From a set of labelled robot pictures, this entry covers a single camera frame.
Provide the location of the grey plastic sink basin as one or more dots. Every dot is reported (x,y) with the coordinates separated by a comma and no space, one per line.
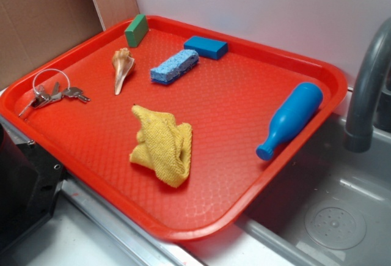
(328,206)

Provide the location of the green rectangular block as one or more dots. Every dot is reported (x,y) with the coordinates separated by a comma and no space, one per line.
(136,30)

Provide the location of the red plastic tray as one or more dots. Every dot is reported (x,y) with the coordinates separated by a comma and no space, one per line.
(228,102)

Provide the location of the grey sink faucet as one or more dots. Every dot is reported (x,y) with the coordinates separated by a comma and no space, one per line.
(370,102)

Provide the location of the tan conch seashell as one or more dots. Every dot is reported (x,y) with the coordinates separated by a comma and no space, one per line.
(123,63)

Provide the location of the blue rectangular block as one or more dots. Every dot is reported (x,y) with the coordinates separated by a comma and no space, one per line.
(209,48)

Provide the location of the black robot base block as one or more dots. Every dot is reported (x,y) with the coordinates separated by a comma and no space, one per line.
(30,182)

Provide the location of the blue sponge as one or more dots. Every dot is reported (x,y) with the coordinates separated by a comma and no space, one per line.
(174,67)

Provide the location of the silver keys on ring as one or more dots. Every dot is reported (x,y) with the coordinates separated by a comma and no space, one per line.
(43,98)

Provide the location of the blue plastic bottle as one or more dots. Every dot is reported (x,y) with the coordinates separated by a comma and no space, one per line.
(290,118)

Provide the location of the yellow knitted cloth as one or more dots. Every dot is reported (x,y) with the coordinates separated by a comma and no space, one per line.
(163,146)

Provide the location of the brown cardboard panel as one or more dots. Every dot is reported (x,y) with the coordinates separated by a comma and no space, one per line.
(35,31)

